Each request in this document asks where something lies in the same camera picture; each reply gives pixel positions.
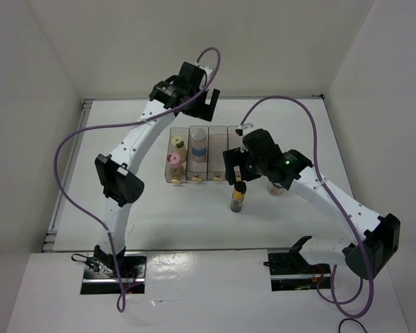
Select white blue cylindrical shaker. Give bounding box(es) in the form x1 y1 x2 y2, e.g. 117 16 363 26
190 128 207 162

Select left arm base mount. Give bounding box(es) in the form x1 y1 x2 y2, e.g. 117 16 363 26
71 252 147 295

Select yellow cap spice bottle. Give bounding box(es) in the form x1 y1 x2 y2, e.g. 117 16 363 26
171 135 187 162

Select thin black cable loop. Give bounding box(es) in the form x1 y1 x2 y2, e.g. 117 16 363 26
338 318 368 333

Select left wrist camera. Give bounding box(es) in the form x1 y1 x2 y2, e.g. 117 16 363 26
195 62 214 88

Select pink cap spice bottle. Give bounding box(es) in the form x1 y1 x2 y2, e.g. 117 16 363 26
167 153 185 178

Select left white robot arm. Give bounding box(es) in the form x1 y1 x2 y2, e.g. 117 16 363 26
94 62 220 278

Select black gold pepper grinder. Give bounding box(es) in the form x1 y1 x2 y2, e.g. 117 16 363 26
230 181 247 213

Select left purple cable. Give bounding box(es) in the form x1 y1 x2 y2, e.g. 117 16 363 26
53 46 223 313

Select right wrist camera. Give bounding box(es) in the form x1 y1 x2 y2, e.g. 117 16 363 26
234 123 254 137

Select purple cable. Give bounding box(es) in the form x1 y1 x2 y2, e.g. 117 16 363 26
53 46 223 313
241 96 374 318

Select clear organizer bin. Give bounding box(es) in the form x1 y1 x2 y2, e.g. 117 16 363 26
187 126 208 182
207 126 228 181
227 126 248 164
164 127 189 185

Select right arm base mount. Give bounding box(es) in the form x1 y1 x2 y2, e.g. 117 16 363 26
263 251 331 292

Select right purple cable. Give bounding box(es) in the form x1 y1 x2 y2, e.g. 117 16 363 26
241 96 374 318

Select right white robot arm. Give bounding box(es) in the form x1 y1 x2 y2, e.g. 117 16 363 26
223 128 400 280

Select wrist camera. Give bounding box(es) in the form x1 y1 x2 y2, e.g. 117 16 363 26
195 62 214 88
234 123 254 137

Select red label spice jar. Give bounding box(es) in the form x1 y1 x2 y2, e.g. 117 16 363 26
267 182 286 196

